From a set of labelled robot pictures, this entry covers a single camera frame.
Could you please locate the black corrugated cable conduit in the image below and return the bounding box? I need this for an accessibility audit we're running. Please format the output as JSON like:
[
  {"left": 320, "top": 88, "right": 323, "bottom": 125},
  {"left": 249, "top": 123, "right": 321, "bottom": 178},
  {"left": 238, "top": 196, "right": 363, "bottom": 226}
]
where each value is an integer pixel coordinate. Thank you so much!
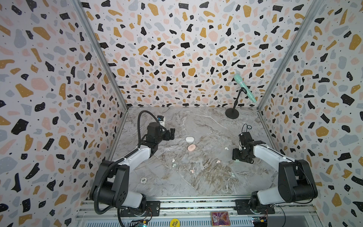
[{"left": 137, "top": 110, "right": 159, "bottom": 148}]

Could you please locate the mint green toy microphone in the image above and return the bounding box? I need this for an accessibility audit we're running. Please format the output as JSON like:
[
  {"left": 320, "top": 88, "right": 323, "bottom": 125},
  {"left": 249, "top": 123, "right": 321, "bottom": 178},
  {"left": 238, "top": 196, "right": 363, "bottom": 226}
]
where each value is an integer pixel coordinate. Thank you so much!
[{"left": 233, "top": 74, "right": 257, "bottom": 103}]

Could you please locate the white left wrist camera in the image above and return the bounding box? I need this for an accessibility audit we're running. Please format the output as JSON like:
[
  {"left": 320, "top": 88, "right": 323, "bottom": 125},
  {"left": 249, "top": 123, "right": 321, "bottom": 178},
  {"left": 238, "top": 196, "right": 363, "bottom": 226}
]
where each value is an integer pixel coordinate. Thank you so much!
[{"left": 157, "top": 115, "right": 165, "bottom": 127}]

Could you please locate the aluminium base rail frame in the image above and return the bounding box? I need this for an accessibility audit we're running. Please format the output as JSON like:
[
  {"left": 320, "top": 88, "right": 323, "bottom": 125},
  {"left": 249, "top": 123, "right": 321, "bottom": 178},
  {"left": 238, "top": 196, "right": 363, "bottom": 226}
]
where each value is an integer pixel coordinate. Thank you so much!
[{"left": 74, "top": 195, "right": 322, "bottom": 227}]

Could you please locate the mint green earbud case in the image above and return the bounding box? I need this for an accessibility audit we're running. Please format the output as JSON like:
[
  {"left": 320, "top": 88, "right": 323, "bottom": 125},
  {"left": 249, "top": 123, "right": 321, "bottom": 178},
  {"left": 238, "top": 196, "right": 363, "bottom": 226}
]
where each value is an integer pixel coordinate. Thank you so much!
[{"left": 185, "top": 137, "right": 194, "bottom": 143}]

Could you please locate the left aluminium corner post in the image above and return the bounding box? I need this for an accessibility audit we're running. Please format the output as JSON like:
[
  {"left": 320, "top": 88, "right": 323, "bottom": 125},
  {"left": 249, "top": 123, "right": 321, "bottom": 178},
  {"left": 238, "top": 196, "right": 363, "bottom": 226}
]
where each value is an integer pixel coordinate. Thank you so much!
[{"left": 71, "top": 0, "right": 128, "bottom": 111}]

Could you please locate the aluminium corner post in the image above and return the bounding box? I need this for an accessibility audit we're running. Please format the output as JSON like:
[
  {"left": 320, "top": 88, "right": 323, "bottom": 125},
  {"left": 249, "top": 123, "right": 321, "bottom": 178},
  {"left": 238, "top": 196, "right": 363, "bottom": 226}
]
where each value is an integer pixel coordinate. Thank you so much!
[
  {"left": 71, "top": 0, "right": 128, "bottom": 111},
  {"left": 258, "top": 0, "right": 325, "bottom": 111}
]

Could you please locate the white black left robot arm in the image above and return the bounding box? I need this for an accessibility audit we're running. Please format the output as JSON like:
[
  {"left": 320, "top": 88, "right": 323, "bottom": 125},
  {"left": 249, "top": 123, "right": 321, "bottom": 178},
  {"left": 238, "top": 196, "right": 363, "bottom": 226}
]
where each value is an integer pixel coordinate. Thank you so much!
[{"left": 90, "top": 122, "right": 175, "bottom": 215}]

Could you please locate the pink square sticker card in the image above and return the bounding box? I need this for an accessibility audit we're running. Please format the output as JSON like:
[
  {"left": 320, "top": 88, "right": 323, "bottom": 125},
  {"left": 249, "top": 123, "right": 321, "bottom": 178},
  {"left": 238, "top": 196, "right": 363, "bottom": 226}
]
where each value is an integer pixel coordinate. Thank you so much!
[{"left": 211, "top": 211, "right": 231, "bottom": 227}]

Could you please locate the black microphone stand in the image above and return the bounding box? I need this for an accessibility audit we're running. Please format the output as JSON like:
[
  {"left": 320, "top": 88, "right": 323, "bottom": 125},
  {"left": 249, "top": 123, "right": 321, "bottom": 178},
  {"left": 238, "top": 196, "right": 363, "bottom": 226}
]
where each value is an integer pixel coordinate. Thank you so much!
[{"left": 225, "top": 88, "right": 247, "bottom": 119}]

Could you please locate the yellow round sticker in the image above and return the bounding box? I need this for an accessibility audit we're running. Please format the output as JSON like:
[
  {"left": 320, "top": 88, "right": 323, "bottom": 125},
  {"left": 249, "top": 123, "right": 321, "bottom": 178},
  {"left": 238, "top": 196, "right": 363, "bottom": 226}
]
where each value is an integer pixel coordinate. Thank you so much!
[{"left": 169, "top": 218, "right": 181, "bottom": 227}]

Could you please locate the right aluminium corner post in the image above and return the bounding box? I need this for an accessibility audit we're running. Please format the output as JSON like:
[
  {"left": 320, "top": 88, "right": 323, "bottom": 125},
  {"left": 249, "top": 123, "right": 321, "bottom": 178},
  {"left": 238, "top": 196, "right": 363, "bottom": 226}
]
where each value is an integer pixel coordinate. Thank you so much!
[{"left": 258, "top": 0, "right": 325, "bottom": 111}]

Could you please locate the pink earbud case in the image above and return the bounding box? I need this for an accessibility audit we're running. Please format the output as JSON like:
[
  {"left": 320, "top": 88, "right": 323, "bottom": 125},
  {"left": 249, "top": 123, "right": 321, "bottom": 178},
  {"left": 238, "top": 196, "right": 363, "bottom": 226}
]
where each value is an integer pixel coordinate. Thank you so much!
[{"left": 188, "top": 144, "right": 196, "bottom": 152}]

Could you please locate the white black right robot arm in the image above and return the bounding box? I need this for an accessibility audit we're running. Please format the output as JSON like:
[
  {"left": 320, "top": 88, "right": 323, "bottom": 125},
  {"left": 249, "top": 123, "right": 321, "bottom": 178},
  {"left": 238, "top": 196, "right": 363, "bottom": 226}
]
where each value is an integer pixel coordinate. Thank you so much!
[{"left": 232, "top": 131, "right": 318, "bottom": 209}]

